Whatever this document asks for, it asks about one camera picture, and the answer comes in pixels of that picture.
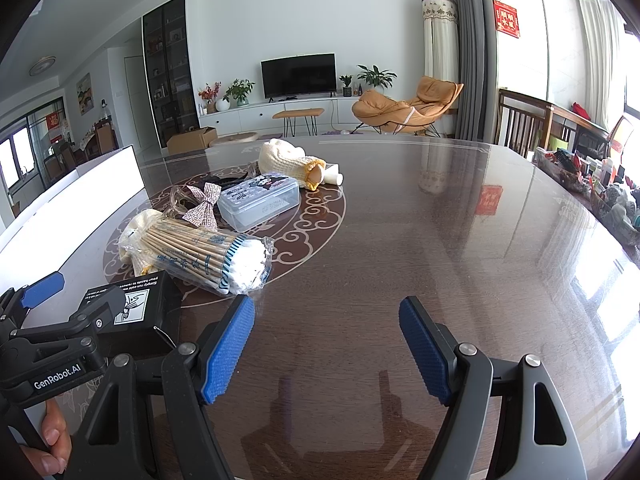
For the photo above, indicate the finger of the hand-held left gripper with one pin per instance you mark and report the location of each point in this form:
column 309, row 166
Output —
column 45, row 290
column 75, row 322

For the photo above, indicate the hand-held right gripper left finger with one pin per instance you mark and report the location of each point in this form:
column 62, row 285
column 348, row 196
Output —
column 227, row 350

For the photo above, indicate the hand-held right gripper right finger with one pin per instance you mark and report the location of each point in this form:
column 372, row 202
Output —
column 425, row 350

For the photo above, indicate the black printed box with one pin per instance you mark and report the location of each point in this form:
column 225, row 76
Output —
column 145, row 310

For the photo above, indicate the white cardboard container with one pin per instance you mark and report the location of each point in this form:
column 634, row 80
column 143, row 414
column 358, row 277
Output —
column 75, row 210

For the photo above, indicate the bag of cotton swabs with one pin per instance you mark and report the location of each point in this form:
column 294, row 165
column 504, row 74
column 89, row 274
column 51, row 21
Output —
column 200, row 255

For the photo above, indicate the bow hair clip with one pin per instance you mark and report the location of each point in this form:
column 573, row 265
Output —
column 202, row 207

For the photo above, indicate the clear cartoon plastic box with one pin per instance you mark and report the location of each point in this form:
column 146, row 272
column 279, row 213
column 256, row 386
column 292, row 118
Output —
column 260, row 205

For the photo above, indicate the person's left hand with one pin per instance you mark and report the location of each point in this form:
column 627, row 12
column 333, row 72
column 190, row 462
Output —
column 55, row 430

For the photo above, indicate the wooden dining chair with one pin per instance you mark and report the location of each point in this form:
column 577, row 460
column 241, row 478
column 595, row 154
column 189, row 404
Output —
column 57, row 160
column 105, row 137

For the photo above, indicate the small white bottle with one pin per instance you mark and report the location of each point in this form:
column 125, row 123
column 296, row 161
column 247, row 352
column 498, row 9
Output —
column 332, row 175

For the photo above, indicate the brown cardboard box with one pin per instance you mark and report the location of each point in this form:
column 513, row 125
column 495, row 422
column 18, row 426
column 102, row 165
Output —
column 192, row 140

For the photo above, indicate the round wooden low table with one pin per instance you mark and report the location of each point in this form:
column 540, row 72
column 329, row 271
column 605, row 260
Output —
column 235, row 137

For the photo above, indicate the round ceiling lamp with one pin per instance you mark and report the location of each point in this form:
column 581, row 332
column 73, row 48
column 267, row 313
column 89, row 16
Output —
column 41, row 66

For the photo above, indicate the white television cabinet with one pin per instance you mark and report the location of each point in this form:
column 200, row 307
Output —
column 250, row 117

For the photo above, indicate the dark glass display cabinet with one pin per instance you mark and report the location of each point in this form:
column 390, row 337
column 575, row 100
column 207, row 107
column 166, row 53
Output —
column 167, row 85

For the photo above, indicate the pile of assorted clutter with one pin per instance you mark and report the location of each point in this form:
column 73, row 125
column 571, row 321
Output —
column 600, row 185

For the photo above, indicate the round white vase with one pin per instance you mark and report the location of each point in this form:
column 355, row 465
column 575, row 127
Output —
column 222, row 104

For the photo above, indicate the orange lounge chair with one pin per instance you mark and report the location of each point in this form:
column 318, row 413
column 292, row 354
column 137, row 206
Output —
column 380, row 107

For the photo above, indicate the orange stool with metal legs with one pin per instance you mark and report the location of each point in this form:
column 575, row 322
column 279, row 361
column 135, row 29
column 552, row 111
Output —
column 297, row 113

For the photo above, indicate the red flowers in pot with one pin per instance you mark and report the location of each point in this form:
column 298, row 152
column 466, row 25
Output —
column 209, row 96

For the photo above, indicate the wooden bench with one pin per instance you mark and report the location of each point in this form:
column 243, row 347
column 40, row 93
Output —
column 520, row 110

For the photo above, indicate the green potted plant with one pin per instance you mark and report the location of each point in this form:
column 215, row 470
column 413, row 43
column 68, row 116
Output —
column 240, row 90

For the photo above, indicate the small potted plant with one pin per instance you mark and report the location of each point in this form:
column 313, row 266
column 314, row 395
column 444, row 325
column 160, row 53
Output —
column 346, row 85

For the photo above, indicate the large leafy potted plant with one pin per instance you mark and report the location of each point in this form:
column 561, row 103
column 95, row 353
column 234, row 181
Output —
column 375, row 76

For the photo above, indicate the black television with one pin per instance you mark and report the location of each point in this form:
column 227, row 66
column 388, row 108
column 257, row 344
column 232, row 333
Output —
column 300, row 75

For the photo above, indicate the red cloth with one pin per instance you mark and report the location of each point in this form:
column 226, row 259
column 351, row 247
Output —
column 582, row 111

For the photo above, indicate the grey curtain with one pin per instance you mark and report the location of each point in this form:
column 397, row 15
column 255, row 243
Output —
column 470, row 60

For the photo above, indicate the cloth-covered standing air conditioner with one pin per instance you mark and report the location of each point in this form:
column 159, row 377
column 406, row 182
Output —
column 440, row 40

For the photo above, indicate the white curtain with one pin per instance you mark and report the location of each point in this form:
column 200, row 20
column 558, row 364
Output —
column 600, row 60

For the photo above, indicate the framed wall painting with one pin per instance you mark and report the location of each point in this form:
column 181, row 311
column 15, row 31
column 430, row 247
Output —
column 85, row 92

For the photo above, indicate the red wall hanging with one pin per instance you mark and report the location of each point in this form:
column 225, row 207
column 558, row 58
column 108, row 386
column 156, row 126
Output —
column 507, row 18

